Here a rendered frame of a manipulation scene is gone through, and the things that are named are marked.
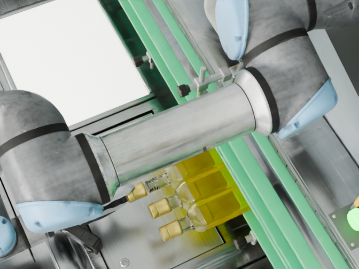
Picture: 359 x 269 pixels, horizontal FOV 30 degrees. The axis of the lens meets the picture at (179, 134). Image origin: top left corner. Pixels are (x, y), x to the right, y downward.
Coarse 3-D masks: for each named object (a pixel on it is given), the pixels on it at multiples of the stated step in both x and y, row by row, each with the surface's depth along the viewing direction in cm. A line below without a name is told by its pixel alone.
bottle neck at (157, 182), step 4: (160, 176) 152; (164, 176) 152; (148, 180) 152; (152, 180) 151; (156, 180) 151; (160, 180) 151; (164, 180) 152; (148, 184) 151; (152, 184) 151; (156, 184) 151; (160, 184) 151; (164, 184) 152; (168, 184) 152; (148, 188) 153; (152, 188) 151; (156, 188) 151; (160, 188) 152
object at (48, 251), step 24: (0, 0) 194; (24, 0) 195; (120, 24) 194; (144, 48) 190; (0, 72) 183; (144, 72) 186; (168, 96) 183; (0, 192) 168; (240, 216) 166; (48, 240) 159; (72, 240) 161; (0, 264) 159; (24, 264) 160; (48, 264) 158; (72, 264) 156; (216, 264) 160; (240, 264) 160; (264, 264) 162
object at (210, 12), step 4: (208, 0) 158; (212, 0) 158; (216, 0) 159; (204, 4) 160; (208, 4) 159; (212, 4) 160; (204, 8) 161; (208, 8) 160; (212, 8) 161; (208, 12) 161; (212, 12) 161; (208, 16) 161; (212, 16) 161; (212, 20) 160; (212, 24) 160; (216, 28) 159; (216, 32) 160
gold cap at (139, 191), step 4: (136, 184) 151; (140, 184) 150; (136, 188) 150; (140, 188) 150; (144, 188) 150; (132, 192) 149; (136, 192) 150; (140, 192) 150; (144, 192) 150; (128, 196) 149; (132, 196) 149; (136, 196) 150; (140, 196) 150; (144, 196) 151; (128, 200) 150; (132, 200) 150
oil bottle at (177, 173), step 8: (208, 152) 154; (216, 152) 154; (184, 160) 153; (192, 160) 153; (200, 160) 153; (208, 160) 153; (216, 160) 153; (168, 168) 152; (176, 168) 151; (184, 168) 152; (192, 168) 152; (200, 168) 152; (208, 168) 152; (168, 176) 152; (176, 176) 151; (184, 176) 151; (192, 176) 152; (176, 184) 152
